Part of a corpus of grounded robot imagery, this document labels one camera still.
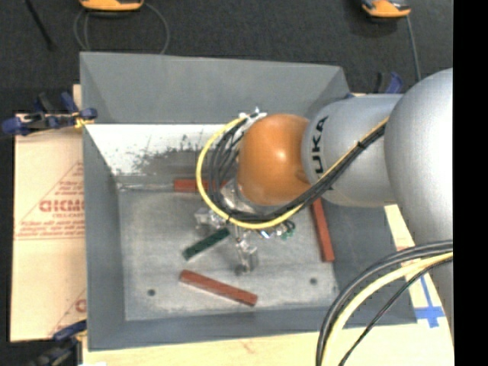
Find grey metal bin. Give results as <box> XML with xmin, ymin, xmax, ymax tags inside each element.
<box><xmin>79</xmin><ymin>51</ymin><xmax>417</xmax><ymax>350</ymax></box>

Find red-brown flat block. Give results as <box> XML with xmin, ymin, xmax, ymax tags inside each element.
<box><xmin>310</xmin><ymin>198</ymin><xmax>336</xmax><ymax>264</ymax></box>
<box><xmin>178</xmin><ymin>269</ymin><xmax>259</xmax><ymax>307</ymax></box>
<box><xmin>173</xmin><ymin>178</ymin><xmax>230</xmax><ymax>194</ymax></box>

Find dark green flat block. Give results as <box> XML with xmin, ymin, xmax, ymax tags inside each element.
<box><xmin>181</xmin><ymin>228</ymin><xmax>231</xmax><ymax>261</ymax></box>

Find brown cardboard board, red print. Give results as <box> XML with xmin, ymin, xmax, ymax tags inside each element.
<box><xmin>9</xmin><ymin>84</ymin><xmax>88</xmax><ymax>342</ymax></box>

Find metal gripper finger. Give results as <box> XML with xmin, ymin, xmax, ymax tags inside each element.
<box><xmin>234</xmin><ymin>237</ymin><xmax>261</xmax><ymax>276</ymax></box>
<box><xmin>193</xmin><ymin>207</ymin><xmax>230</xmax><ymax>232</ymax></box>

